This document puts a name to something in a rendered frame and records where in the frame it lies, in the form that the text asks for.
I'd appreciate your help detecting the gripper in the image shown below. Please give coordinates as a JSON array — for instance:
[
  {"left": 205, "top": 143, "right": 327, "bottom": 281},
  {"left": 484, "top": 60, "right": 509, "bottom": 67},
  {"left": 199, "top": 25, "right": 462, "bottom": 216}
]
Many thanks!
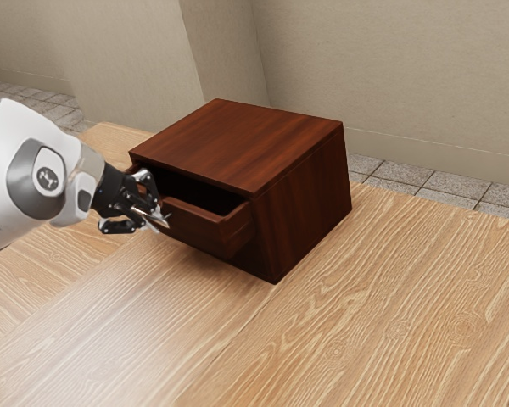
[{"left": 90, "top": 162, "right": 173, "bottom": 237}]

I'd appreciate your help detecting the dark brown wooden drawer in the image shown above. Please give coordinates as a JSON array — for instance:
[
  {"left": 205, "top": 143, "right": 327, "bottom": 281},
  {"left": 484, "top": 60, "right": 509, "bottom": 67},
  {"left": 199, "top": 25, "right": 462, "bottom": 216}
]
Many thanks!
[{"left": 124, "top": 163, "right": 255, "bottom": 260}]

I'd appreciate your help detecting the dark brown wooden cabinet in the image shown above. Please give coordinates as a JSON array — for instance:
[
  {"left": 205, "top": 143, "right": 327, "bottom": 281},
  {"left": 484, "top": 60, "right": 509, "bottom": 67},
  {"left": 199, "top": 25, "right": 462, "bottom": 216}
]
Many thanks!
[{"left": 128, "top": 98, "right": 352, "bottom": 284}]

